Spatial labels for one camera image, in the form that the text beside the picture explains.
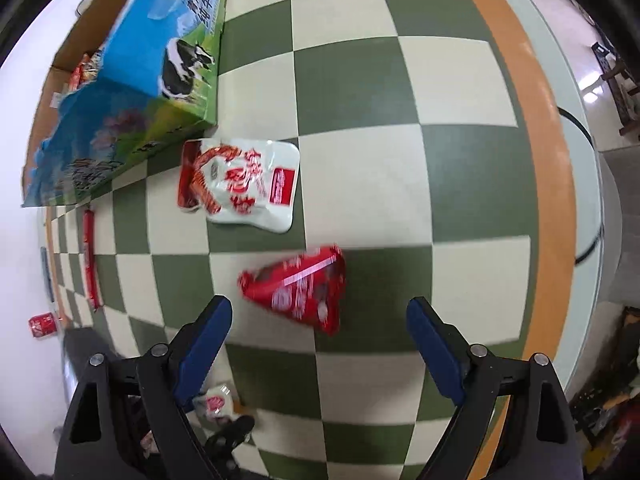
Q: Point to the dark wooden chair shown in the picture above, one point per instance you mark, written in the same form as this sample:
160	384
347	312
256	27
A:
620	90

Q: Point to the small red packet on floor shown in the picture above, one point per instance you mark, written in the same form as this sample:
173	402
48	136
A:
42	325

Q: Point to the red triangular snack packet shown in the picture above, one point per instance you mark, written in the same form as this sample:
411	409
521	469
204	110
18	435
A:
300	290

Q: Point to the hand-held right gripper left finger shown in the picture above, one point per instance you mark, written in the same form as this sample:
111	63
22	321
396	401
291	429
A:
205	345

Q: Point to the small white red packet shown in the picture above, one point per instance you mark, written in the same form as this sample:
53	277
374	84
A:
215	402

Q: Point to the blue green cardboard milk box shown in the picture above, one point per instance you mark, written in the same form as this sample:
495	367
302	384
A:
150	60

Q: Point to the red sausage stick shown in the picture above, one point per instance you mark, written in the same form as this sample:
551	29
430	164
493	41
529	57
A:
90	260

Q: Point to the green checkered tablecloth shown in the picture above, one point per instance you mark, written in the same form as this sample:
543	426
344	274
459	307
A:
350	85

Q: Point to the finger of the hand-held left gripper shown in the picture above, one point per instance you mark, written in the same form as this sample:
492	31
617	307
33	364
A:
232	432

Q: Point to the white red chicken feet packet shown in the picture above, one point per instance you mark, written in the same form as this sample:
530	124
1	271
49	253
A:
240	180

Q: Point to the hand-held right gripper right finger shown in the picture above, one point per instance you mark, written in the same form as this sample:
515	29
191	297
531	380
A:
435	350

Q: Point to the red orange snack packet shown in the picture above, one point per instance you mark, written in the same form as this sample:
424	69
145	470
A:
82	70

